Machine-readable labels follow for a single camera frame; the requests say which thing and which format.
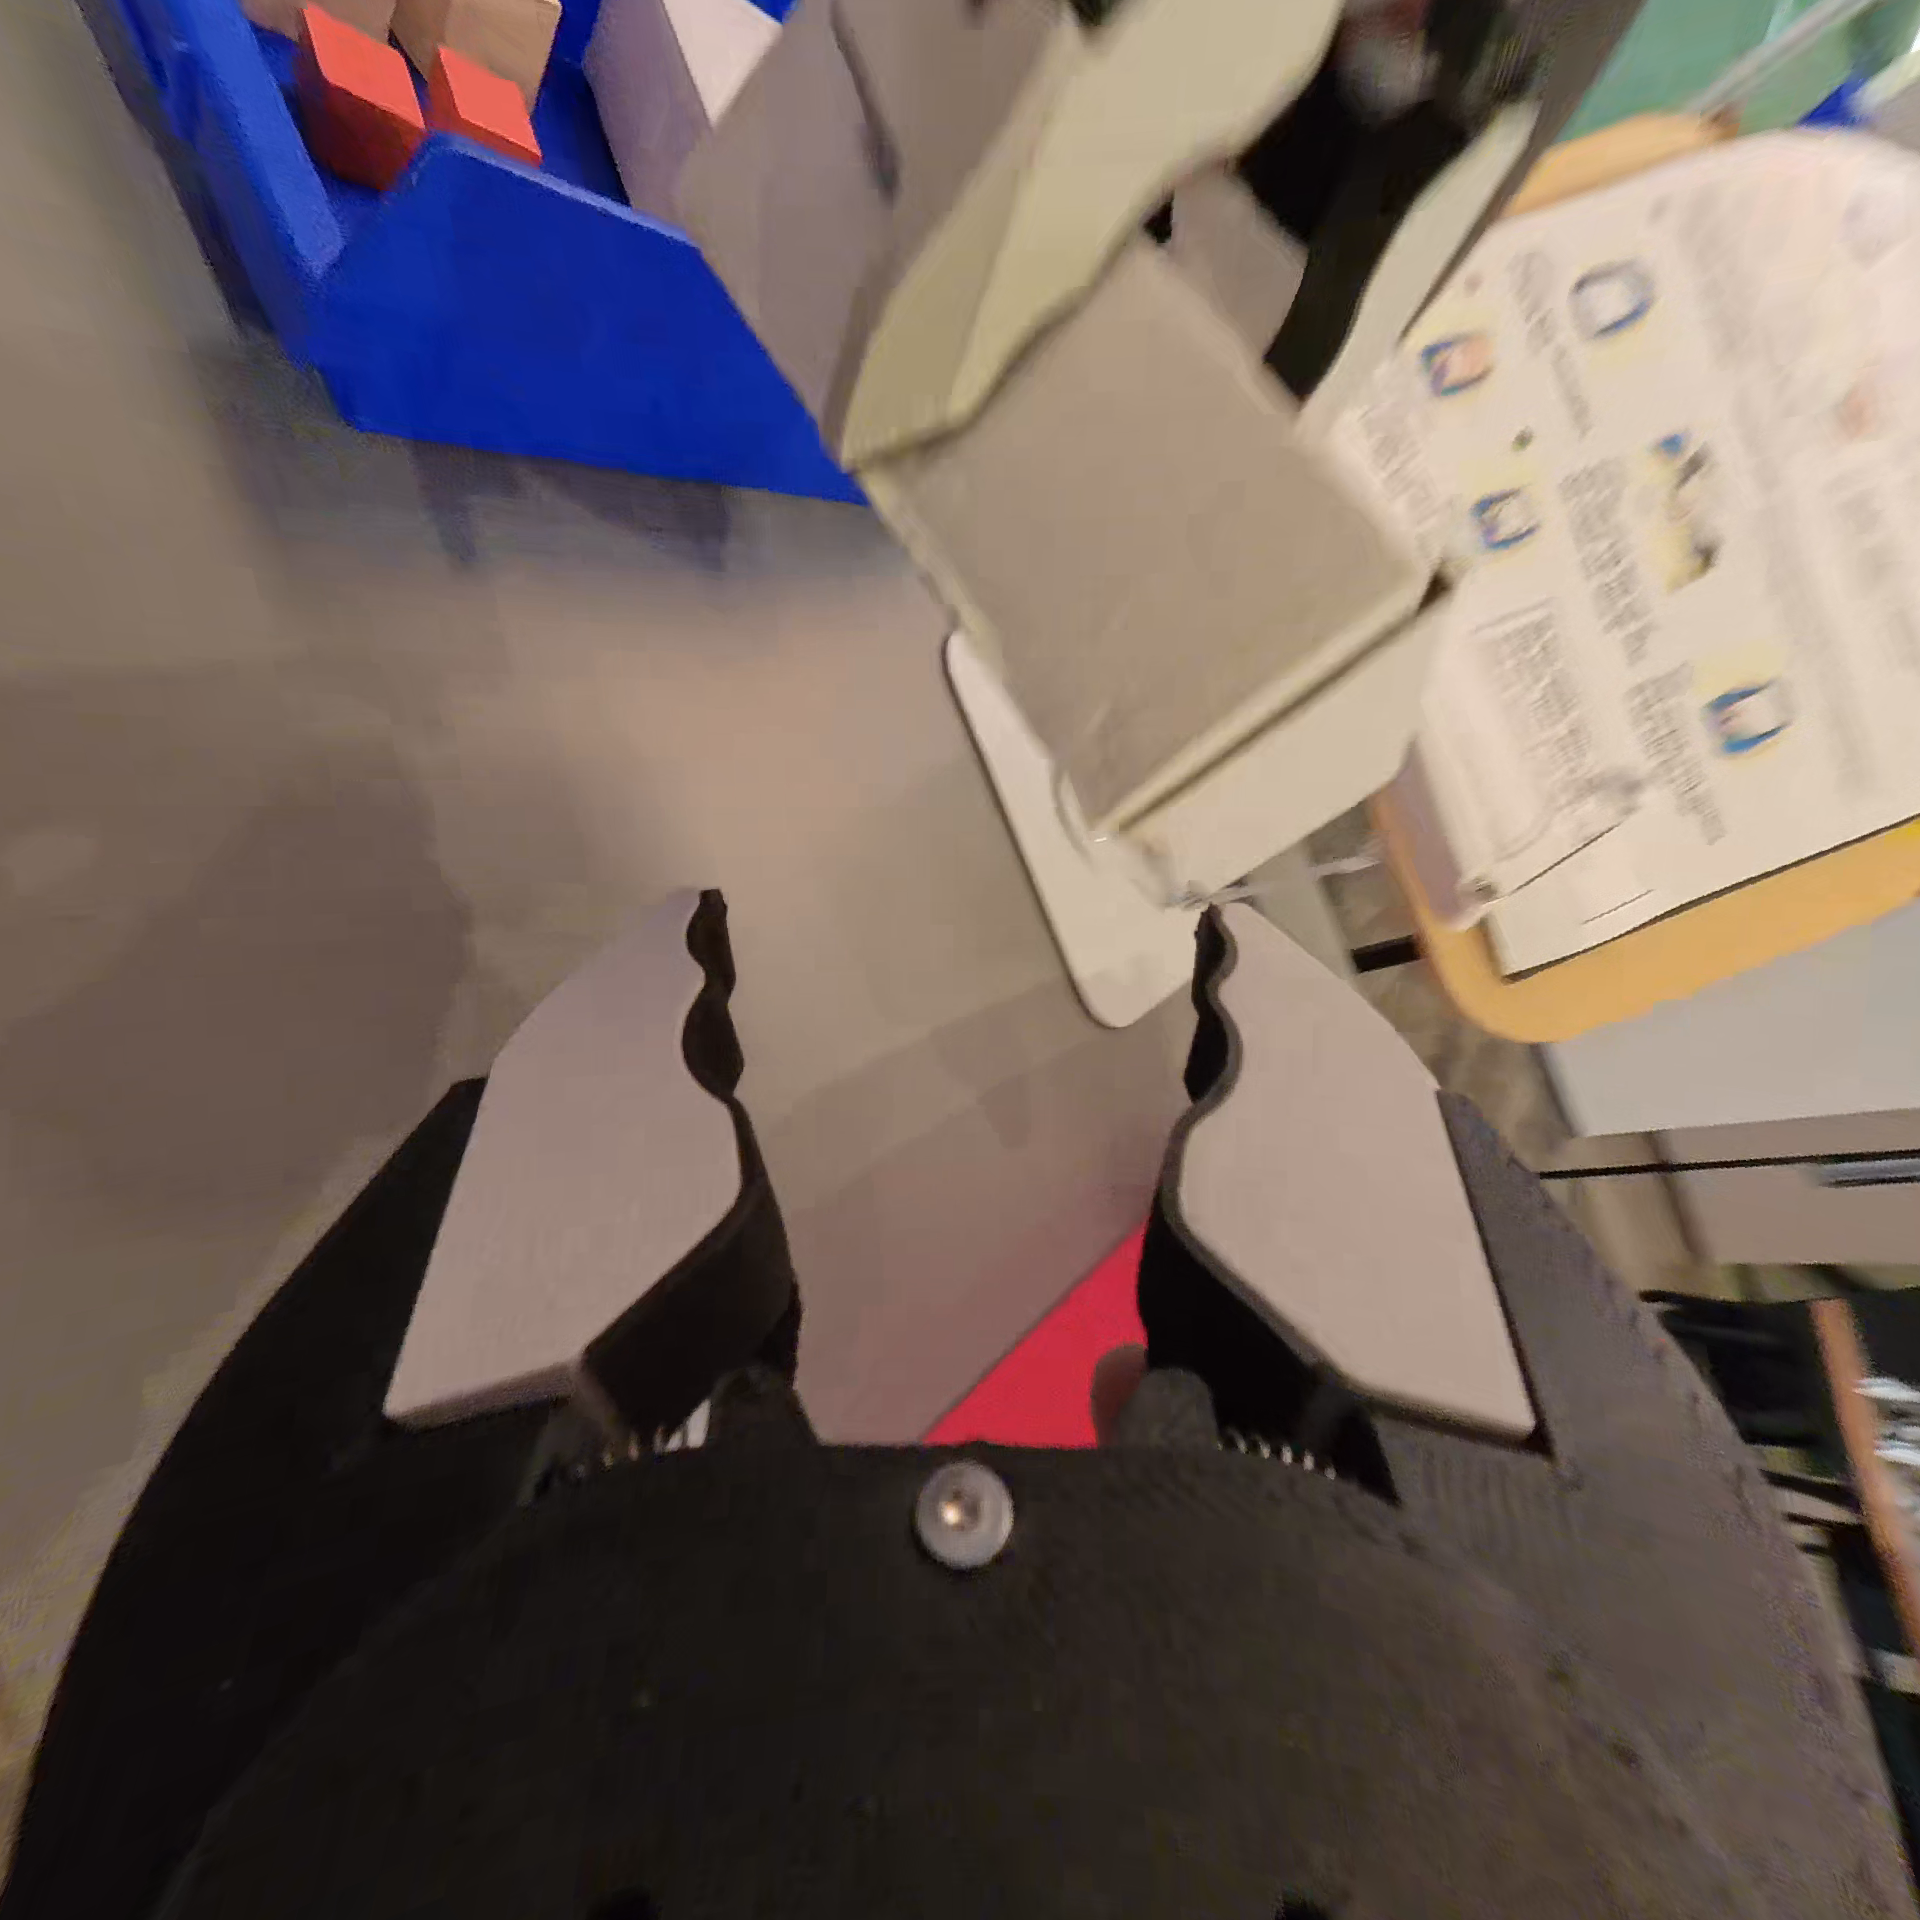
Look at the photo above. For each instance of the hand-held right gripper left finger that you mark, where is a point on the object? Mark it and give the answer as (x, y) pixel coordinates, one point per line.
(569, 1184)

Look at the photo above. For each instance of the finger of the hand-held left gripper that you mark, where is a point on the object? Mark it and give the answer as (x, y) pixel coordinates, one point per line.
(1424, 254)
(1080, 195)

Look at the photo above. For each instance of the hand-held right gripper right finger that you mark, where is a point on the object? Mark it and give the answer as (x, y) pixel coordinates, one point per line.
(1349, 1214)

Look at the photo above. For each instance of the grey cardboard box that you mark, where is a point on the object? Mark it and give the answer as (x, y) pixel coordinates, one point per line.
(1142, 556)

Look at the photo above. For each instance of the green board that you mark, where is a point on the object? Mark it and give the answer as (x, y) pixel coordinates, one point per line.
(1681, 60)

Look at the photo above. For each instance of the printed paper sheet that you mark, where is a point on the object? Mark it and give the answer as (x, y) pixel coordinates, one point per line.
(1652, 495)

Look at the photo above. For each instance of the red cube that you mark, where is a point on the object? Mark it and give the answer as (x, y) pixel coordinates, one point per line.
(482, 114)
(1042, 1373)
(360, 106)

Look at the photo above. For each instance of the white socket plate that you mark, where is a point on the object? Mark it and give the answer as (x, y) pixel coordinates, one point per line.
(1102, 938)

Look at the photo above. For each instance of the white cabinet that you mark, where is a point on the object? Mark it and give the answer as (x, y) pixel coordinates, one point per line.
(1740, 1050)

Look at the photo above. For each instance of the yellow clipboard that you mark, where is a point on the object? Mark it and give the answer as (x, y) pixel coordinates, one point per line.
(1694, 960)

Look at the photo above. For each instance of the pale grey block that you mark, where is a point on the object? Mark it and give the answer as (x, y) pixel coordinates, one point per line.
(646, 106)

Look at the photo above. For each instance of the blue storage bin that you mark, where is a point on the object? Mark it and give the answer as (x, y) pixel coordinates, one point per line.
(524, 330)

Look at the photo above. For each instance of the wooden cube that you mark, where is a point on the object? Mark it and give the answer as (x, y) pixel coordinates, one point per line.
(273, 12)
(487, 37)

